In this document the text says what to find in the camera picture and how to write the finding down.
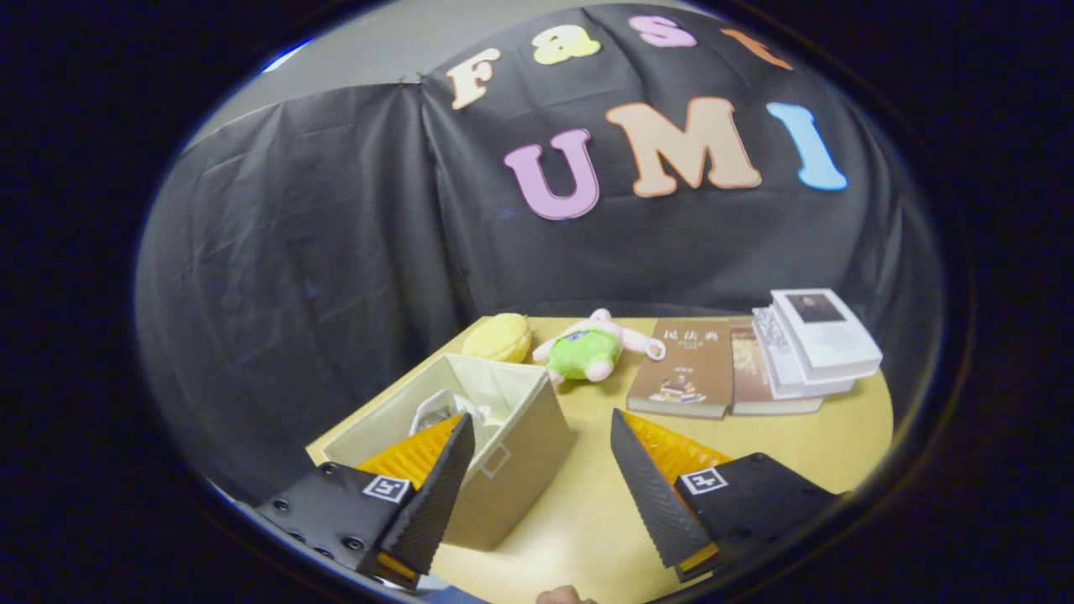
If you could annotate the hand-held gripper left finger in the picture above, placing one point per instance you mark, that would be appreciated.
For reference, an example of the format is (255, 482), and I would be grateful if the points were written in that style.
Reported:
(436, 499)

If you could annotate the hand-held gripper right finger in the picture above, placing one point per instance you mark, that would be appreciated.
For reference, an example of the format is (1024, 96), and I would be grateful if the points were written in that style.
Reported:
(650, 491)

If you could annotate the beige fabric storage box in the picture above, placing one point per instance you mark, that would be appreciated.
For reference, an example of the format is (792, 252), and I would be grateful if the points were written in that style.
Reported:
(520, 470)

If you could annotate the white canvas shoe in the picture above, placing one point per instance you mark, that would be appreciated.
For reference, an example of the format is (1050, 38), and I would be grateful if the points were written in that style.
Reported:
(436, 407)

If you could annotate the person's blue jeans legs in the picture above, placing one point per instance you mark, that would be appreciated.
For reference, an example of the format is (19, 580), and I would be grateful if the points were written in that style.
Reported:
(453, 596)

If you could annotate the brown book with cake print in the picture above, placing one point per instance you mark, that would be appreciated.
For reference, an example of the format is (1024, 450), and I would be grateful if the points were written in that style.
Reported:
(696, 361)

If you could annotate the dark brown book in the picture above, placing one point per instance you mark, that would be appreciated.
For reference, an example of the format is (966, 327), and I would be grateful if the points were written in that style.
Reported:
(747, 377)

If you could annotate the green and pink plush toy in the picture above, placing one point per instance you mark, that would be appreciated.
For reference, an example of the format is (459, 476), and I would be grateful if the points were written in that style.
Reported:
(583, 352)

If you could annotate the yellow plush toy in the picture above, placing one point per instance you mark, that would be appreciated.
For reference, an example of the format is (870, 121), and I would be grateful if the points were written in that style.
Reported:
(499, 337)

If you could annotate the white book with patterned cover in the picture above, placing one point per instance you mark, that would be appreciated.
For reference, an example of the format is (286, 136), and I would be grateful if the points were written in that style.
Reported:
(776, 361)

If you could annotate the white book with dark picture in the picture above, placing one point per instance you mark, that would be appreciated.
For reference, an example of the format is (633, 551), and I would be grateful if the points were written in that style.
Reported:
(831, 344)

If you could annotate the ceiling light panel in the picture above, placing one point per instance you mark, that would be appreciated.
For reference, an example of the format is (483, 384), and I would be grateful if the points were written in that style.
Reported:
(285, 57)

